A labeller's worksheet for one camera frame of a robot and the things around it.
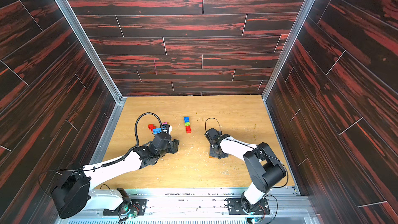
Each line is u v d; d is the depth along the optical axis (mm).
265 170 454
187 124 1017
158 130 1002
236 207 733
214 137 734
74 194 409
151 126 1011
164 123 754
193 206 752
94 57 933
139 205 731
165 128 747
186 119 1074
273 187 455
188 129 1013
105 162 499
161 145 644
